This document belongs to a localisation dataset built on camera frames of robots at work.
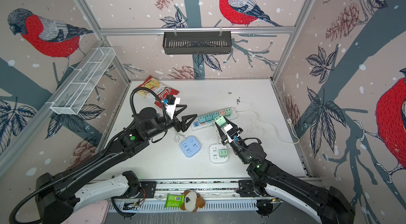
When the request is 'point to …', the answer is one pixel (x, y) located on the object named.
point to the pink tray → (96, 213)
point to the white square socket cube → (214, 153)
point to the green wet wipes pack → (174, 201)
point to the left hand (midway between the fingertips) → (190, 111)
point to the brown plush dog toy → (193, 201)
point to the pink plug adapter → (222, 112)
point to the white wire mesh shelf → (70, 102)
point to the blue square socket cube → (190, 146)
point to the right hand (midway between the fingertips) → (219, 121)
